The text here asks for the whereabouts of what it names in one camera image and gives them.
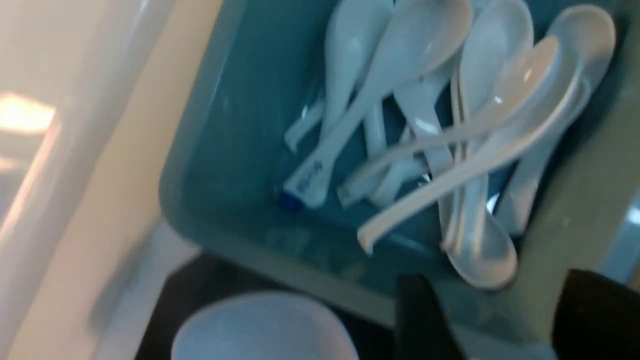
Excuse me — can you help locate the white spoon tall centre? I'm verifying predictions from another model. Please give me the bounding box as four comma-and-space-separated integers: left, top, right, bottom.
277, 0, 474, 210

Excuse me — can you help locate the large white plastic tub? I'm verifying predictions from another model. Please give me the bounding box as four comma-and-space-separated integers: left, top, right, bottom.
1, 0, 174, 355

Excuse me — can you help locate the white bowl tray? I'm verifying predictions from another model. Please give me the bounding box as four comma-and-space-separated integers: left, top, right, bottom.
170, 291, 360, 360

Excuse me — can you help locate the white spoon centre right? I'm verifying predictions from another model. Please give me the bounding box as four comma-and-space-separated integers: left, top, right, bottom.
336, 36, 563, 208

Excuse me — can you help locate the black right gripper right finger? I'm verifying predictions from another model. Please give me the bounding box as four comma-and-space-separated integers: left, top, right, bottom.
551, 268, 640, 360

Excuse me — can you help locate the black serving tray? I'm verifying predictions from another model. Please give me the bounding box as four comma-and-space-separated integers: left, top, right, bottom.
134, 254, 394, 360

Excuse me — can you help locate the teal plastic bin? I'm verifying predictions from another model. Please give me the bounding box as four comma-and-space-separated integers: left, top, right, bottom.
159, 0, 639, 347

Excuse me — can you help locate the white spoon far left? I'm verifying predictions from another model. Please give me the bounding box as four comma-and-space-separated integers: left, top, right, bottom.
283, 0, 394, 155

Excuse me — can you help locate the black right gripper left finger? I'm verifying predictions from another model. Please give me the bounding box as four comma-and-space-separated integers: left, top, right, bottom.
394, 273, 467, 360

